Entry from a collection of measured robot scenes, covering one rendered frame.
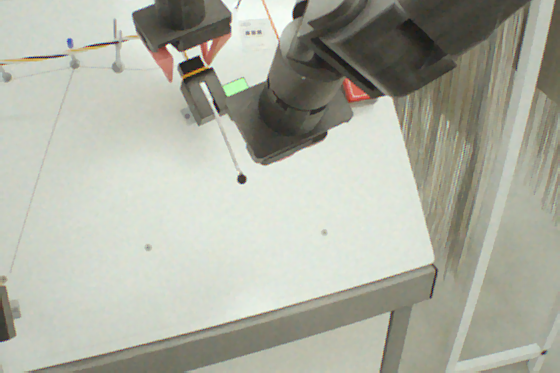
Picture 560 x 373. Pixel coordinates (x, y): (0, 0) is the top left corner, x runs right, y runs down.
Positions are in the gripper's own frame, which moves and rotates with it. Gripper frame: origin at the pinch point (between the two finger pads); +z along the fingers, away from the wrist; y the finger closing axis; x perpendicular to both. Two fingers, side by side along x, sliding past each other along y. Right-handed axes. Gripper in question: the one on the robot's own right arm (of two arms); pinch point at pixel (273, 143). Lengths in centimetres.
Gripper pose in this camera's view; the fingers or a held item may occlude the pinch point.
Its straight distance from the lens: 60.4
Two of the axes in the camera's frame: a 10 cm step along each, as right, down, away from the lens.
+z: -1.7, 3.3, 9.3
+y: -8.6, 4.0, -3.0
